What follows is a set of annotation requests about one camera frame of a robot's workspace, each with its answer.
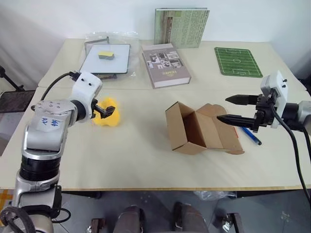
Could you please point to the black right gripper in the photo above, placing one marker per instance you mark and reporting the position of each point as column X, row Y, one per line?
column 261, row 114

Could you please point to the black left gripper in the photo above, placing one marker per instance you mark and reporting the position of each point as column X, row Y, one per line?
column 95, row 108

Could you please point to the yellow soft item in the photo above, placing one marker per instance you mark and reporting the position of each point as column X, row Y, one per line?
column 111, row 121

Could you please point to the blue pen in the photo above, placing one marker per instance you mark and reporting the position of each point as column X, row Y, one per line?
column 252, row 137

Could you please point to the brown cardboard box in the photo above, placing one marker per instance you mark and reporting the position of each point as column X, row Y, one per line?
column 187, row 145

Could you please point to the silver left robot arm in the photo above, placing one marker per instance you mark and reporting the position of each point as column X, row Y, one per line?
column 43, row 136

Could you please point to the dark printed packet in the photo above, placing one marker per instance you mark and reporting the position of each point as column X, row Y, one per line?
column 108, row 77

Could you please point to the green football field mat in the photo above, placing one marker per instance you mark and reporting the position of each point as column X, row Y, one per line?
column 238, row 61

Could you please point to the small white board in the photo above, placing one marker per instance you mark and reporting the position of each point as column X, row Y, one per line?
column 116, row 63

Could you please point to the clear plastic bag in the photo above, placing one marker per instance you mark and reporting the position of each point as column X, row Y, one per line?
column 135, row 70

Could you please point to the yellow sponge eraser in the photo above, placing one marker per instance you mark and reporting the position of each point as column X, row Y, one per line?
column 106, row 54

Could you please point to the grey-brown thick book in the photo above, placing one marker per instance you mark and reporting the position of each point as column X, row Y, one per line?
column 167, row 68

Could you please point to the crumpled clear plastic sheet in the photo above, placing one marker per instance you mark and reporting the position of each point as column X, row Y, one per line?
column 213, row 194

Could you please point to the black mesh seat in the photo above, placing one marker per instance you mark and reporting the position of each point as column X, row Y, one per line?
column 14, row 100

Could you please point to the green hardcover book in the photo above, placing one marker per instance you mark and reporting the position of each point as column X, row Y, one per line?
column 184, row 26

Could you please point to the black stand leg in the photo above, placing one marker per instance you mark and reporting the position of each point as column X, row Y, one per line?
column 11, row 81

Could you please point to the dark rounded shape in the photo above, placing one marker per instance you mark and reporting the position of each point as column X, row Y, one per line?
column 131, row 221
column 190, row 218

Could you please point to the small caster wheel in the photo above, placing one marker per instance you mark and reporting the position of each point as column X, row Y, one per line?
column 227, row 222

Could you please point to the dark brown block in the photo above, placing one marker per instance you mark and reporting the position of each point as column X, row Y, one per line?
column 97, row 225

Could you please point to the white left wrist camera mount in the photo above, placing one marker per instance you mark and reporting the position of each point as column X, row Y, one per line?
column 85, row 89

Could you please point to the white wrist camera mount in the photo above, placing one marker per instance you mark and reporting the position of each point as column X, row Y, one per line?
column 279, row 89
column 85, row 89

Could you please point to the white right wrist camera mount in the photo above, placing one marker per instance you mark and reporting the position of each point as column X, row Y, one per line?
column 279, row 89

